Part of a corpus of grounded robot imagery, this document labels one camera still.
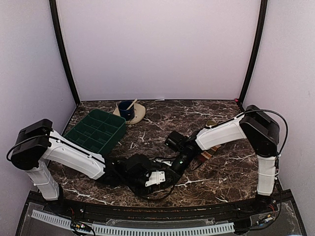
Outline striped brown red sock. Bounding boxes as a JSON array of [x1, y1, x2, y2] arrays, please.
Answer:
[[196, 145, 221, 163]]

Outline green plastic divided tray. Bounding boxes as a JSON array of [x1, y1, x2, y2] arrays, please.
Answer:
[[64, 109, 126, 155]]

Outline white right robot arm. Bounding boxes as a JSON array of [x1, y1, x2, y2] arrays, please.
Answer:
[[164, 105, 283, 213]]

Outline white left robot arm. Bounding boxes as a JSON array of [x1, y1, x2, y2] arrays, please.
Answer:
[[6, 119, 166, 214]]

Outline dark blue cup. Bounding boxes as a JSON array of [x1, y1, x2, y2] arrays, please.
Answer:
[[118, 101, 135, 121]]

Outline wooden stick in cup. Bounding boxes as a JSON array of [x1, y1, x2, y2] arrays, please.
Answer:
[[127, 98, 138, 110]]

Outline small circuit board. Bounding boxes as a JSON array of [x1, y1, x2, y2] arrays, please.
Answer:
[[70, 221, 91, 233]]

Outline white slotted cable duct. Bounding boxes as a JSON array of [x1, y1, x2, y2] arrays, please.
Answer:
[[31, 210, 235, 236]]

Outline black front rail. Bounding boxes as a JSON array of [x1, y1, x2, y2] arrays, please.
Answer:
[[64, 199, 257, 220]]

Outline black right frame post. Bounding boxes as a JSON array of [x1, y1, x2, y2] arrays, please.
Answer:
[[236, 0, 268, 110]]

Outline black frame post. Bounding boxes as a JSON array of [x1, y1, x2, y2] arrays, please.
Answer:
[[236, 0, 268, 110], [49, 0, 81, 106]]

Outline black left frame post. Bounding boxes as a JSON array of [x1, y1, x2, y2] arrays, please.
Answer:
[[49, 0, 81, 106]]

